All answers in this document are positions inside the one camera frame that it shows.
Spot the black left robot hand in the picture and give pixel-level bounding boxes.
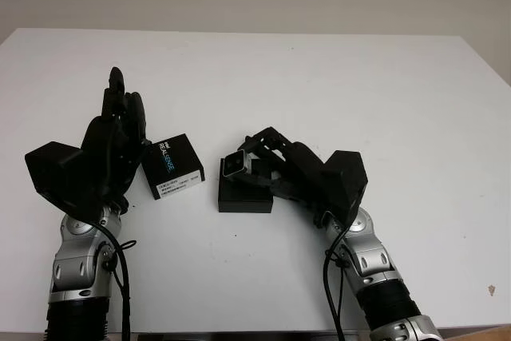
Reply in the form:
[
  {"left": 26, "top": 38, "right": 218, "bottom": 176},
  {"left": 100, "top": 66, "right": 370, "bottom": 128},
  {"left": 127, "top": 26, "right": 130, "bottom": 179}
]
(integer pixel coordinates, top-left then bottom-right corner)
[{"left": 79, "top": 66, "right": 153, "bottom": 214}]

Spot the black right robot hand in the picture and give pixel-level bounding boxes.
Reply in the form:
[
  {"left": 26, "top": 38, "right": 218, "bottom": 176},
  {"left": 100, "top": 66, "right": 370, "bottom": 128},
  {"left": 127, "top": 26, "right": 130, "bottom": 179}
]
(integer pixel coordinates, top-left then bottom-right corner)
[{"left": 237, "top": 125, "right": 337, "bottom": 229}]

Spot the black printed box lid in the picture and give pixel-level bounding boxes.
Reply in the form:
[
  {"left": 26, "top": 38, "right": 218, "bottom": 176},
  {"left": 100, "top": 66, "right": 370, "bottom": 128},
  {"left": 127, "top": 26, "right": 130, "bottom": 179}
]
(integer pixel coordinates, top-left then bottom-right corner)
[{"left": 141, "top": 133, "right": 206, "bottom": 201}]

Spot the small silver camera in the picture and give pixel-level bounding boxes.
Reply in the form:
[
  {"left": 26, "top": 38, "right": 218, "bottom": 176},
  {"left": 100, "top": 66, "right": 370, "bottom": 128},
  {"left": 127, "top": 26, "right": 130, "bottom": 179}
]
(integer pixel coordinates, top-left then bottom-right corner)
[{"left": 222, "top": 150, "right": 253, "bottom": 180}]

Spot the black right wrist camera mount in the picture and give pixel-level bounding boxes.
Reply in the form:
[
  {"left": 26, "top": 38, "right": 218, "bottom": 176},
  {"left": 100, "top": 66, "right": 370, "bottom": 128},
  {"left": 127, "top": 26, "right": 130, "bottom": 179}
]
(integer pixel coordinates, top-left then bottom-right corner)
[{"left": 322, "top": 149, "right": 367, "bottom": 234}]

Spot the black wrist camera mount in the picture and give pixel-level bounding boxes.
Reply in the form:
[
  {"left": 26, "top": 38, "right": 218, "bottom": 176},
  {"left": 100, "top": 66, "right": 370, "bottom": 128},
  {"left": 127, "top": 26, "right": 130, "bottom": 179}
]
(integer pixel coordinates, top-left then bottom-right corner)
[
  {"left": 24, "top": 141, "right": 103, "bottom": 220},
  {"left": 322, "top": 149, "right": 367, "bottom": 234}
]

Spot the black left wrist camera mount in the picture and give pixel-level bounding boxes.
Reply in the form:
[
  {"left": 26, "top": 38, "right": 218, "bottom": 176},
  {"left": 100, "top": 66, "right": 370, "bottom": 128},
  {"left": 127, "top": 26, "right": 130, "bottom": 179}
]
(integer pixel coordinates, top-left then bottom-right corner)
[{"left": 24, "top": 141, "right": 103, "bottom": 220}]

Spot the black camera box base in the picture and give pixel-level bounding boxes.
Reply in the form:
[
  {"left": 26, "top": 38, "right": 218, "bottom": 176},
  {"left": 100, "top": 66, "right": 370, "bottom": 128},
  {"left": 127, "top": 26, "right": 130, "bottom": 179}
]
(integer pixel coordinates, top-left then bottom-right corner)
[{"left": 217, "top": 157, "right": 275, "bottom": 215}]

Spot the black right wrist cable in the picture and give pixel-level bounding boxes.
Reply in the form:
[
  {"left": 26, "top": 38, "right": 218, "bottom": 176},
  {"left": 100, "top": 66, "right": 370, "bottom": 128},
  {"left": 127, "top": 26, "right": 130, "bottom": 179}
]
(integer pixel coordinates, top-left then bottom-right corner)
[{"left": 323, "top": 216, "right": 360, "bottom": 341}]

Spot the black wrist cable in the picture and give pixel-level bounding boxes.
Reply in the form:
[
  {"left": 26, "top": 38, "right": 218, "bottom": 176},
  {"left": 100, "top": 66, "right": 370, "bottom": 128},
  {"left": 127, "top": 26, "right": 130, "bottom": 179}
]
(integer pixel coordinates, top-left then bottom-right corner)
[
  {"left": 85, "top": 216, "right": 137, "bottom": 336},
  {"left": 323, "top": 216, "right": 360, "bottom": 341}
]

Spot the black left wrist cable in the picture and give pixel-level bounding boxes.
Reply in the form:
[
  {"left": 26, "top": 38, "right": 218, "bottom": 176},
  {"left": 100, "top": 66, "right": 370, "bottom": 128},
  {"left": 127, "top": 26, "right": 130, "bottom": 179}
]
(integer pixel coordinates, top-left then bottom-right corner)
[{"left": 85, "top": 216, "right": 137, "bottom": 336}]

